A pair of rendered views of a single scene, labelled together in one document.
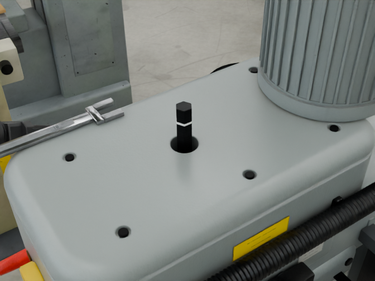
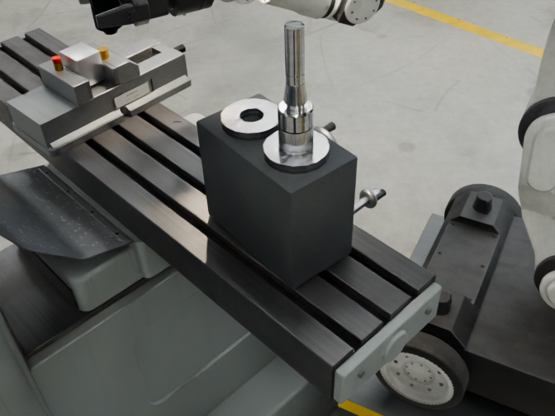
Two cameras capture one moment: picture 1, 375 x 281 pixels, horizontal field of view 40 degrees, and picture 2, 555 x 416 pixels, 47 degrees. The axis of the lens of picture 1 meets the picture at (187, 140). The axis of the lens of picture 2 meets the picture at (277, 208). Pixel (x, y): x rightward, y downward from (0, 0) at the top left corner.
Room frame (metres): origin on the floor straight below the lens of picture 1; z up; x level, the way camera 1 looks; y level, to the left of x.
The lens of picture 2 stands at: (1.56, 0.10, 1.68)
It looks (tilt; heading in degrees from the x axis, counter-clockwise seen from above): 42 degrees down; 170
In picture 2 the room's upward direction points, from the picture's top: 2 degrees counter-clockwise
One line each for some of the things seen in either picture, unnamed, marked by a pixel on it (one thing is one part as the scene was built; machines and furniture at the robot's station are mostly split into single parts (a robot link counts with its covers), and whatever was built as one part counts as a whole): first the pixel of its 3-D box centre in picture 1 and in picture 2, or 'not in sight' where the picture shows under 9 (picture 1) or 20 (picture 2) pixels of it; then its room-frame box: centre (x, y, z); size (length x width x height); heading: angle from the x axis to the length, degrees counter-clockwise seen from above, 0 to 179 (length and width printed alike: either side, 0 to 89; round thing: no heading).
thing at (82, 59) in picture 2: not in sight; (83, 65); (0.39, -0.07, 1.07); 0.06 x 0.05 x 0.06; 36
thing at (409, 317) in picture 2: not in sight; (144, 159); (0.52, 0.02, 0.92); 1.24 x 0.23 x 0.08; 33
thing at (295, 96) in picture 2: not in sight; (295, 67); (0.87, 0.24, 1.28); 0.03 x 0.03 x 0.11
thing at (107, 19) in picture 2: not in sight; (116, 18); (0.56, 0.02, 1.23); 0.06 x 0.02 x 0.03; 108
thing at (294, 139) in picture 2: not in sight; (296, 130); (0.87, 0.24, 1.19); 0.05 x 0.05 x 0.06
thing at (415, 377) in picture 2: not in sight; (419, 370); (0.83, 0.52, 0.50); 0.20 x 0.05 x 0.20; 51
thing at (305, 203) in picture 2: not in sight; (275, 185); (0.82, 0.22, 1.06); 0.22 x 0.12 x 0.20; 28
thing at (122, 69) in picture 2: not in sight; (108, 62); (0.36, -0.03, 1.05); 0.12 x 0.06 x 0.04; 36
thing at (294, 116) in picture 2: not in sight; (295, 109); (0.87, 0.24, 1.22); 0.05 x 0.05 x 0.01
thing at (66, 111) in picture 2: not in sight; (101, 82); (0.37, -0.05, 1.02); 0.35 x 0.15 x 0.11; 126
